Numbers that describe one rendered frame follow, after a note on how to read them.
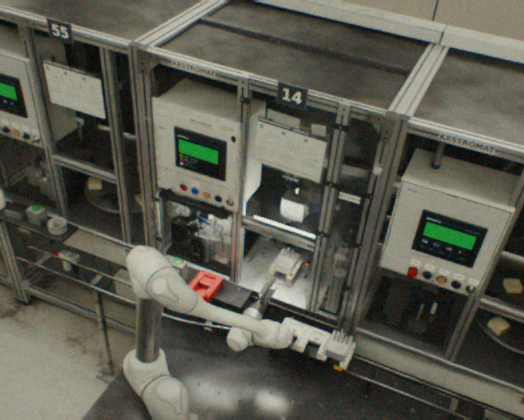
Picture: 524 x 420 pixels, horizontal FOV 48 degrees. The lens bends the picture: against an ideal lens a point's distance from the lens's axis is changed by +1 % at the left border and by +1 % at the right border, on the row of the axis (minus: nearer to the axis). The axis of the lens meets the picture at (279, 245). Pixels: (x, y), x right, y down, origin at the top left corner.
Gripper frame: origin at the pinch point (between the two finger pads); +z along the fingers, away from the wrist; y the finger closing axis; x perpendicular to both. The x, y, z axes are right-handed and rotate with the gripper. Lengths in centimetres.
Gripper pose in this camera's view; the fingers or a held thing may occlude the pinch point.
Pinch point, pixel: (271, 286)
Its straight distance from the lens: 287.2
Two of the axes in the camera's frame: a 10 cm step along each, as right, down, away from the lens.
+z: 3.9, -5.8, 7.2
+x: -9.2, -3.1, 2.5
